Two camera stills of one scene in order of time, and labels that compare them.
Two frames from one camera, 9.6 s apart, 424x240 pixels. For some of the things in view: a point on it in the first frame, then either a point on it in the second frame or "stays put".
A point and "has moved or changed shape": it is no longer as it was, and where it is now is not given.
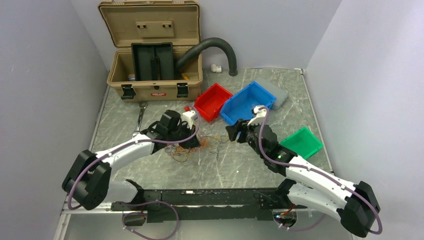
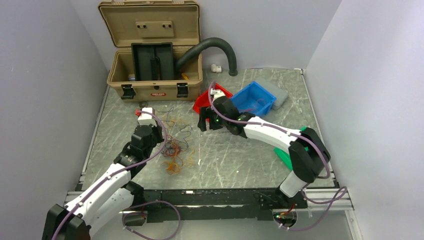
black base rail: (209, 205) stays put
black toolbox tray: (153, 61) stays put
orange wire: (181, 154) to (172, 148)
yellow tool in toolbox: (185, 76) stays put
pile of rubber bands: (176, 152) has moved or changed shape
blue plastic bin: (240, 105) stays put
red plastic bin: (210, 103) stays put
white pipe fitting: (216, 69) stays put
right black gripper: (232, 130) to (206, 112)
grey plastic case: (280, 95) stays put
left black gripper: (191, 143) to (158, 130)
